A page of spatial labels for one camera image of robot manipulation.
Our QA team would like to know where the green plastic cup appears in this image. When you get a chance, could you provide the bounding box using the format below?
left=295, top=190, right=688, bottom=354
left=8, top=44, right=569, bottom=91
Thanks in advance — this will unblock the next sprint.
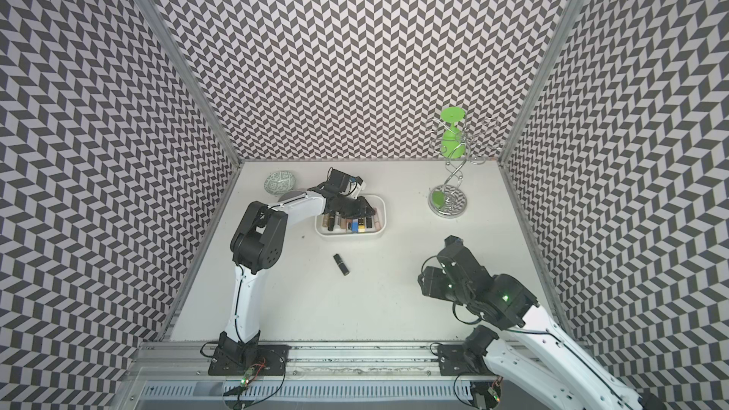
left=440, top=106, right=466, bottom=159

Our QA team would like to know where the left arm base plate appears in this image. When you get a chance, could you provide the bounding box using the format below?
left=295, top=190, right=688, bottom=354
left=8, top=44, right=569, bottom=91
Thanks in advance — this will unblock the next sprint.
left=207, top=344, right=290, bottom=377

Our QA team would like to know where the plain black lipstick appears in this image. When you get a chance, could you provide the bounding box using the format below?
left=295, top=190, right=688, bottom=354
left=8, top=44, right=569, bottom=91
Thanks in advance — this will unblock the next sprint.
left=333, top=254, right=349, bottom=276

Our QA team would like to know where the white plastic storage box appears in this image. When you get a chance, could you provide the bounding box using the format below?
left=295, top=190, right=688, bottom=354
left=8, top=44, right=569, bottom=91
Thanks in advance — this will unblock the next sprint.
left=313, top=195, right=387, bottom=239

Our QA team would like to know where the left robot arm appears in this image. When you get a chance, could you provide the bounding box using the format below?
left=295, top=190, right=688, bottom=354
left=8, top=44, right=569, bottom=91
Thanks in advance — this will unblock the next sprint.
left=212, top=187, right=375, bottom=367

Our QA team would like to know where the chrome wire stand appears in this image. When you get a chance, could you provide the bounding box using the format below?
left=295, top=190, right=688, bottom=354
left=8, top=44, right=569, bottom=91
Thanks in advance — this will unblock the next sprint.
left=428, top=109, right=494, bottom=219

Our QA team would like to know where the pink lip gloss tube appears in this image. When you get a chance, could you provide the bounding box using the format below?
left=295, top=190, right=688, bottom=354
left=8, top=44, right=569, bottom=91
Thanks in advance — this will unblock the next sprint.
left=373, top=210, right=383, bottom=232

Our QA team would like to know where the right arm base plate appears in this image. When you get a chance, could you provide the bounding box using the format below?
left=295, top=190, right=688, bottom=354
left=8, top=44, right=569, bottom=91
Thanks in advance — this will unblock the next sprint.
left=435, top=344, right=493, bottom=377

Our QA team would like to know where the aluminium front rail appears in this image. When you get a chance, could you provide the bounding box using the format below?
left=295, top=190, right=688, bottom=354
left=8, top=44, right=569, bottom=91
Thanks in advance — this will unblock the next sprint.
left=111, top=341, right=503, bottom=409

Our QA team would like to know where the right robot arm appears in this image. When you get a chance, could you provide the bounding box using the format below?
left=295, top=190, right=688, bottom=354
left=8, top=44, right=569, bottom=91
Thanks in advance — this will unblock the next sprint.
left=418, top=235, right=666, bottom=409

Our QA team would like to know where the green patterned bowl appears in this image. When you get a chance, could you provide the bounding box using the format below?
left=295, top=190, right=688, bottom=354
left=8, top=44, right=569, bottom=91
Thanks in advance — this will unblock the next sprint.
left=264, top=170, right=296, bottom=197

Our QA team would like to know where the purple ceramic bowl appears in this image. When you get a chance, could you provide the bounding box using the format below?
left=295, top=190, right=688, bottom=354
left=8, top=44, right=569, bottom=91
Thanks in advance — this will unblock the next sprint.
left=278, top=190, right=307, bottom=204

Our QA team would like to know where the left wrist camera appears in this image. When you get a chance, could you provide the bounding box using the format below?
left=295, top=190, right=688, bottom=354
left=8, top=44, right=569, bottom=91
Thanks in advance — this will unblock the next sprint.
left=325, top=168, right=366, bottom=197

